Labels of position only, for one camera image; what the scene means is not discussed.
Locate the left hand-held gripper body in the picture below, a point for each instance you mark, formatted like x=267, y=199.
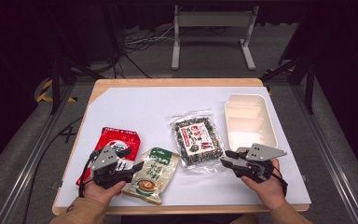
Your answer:
x=104, y=157

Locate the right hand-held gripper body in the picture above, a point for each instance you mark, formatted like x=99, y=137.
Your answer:
x=261, y=152

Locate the red seasoning packet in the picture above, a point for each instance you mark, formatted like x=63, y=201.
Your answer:
x=118, y=137

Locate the beige green-topped seasoning packet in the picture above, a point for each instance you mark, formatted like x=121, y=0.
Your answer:
x=152, y=180

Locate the white divided tray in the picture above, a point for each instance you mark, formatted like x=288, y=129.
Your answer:
x=250, y=121

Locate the person's left hand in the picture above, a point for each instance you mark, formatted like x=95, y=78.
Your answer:
x=101, y=193

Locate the person's right hand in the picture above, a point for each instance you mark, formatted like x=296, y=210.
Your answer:
x=270, y=189

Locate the clear packet of dark spices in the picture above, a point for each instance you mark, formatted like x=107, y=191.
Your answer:
x=197, y=140

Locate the white table mat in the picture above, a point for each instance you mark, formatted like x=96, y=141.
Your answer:
x=155, y=105

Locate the black metal stand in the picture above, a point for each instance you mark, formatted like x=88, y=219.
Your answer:
x=55, y=81
x=309, y=84

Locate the wooden table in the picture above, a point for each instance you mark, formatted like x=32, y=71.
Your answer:
x=174, y=82

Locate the yellow black hazard tape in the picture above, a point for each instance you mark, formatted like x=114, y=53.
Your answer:
x=43, y=91

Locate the white metal stand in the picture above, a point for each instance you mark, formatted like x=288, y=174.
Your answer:
x=213, y=18

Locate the aluminium floor rail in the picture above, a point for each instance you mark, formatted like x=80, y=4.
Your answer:
x=329, y=155
x=28, y=168

